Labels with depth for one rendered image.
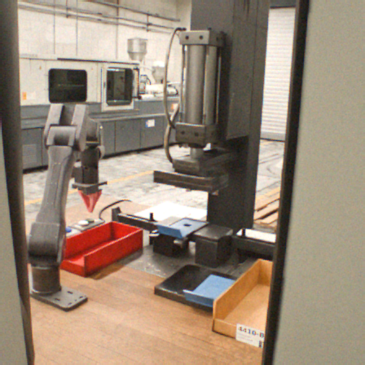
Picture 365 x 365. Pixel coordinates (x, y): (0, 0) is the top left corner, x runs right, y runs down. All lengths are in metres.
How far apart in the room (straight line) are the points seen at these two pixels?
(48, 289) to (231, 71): 0.71
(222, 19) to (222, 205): 0.58
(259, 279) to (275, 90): 9.89
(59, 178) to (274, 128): 10.01
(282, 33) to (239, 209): 9.66
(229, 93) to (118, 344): 0.69
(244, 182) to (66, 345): 0.76
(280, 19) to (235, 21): 9.80
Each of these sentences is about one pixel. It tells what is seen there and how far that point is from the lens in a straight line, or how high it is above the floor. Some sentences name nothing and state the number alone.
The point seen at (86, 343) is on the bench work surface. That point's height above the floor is 0.90.
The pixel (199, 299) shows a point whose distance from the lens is 0.95.
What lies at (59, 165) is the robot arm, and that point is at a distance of 1.05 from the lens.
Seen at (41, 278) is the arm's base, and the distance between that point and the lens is 1.00.
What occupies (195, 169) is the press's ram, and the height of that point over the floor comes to 1.16.
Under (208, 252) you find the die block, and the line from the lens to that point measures 1.17.
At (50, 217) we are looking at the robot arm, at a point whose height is 1.08.
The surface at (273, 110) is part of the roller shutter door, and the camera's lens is 10.90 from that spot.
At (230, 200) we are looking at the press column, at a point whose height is 1.02.
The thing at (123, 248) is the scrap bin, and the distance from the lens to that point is 1.21.
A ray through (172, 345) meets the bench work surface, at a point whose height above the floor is 0.90.
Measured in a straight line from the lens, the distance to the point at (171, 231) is 1.14.
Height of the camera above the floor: 1.39
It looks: 13 degrees down
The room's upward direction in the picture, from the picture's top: 3 degrees clockwise
